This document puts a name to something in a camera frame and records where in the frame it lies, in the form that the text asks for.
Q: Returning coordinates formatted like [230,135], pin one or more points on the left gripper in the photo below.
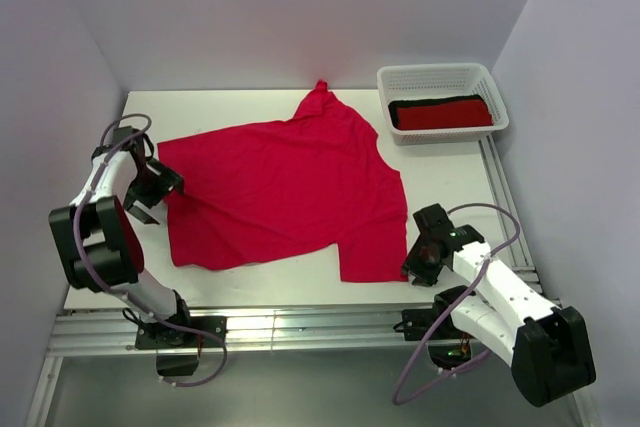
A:
[167,181]

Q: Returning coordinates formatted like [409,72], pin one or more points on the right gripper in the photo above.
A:
[424,276]

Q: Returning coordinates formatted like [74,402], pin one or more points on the red t-shirt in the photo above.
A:
[457,114]
[261,192]

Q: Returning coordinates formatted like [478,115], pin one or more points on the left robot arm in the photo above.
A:
[98,246]

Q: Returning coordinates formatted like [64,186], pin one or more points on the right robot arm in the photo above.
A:
[546,347]

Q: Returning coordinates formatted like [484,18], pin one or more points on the rolled red t-shirt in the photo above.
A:
[457,114]

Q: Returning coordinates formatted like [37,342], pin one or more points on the white plastic basket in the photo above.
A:
[431,81]

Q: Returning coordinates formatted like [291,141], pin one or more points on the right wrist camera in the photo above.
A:
[434,226]

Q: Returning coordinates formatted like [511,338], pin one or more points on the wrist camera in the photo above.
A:
[128,139]
[434,226]

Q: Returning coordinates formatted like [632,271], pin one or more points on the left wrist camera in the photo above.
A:
[128,139]

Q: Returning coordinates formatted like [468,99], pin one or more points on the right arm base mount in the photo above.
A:
[458,356]

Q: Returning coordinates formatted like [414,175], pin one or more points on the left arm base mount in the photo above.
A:
[178,353]

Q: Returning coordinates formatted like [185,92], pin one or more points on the aluminium table frame rail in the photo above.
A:
[305,350]

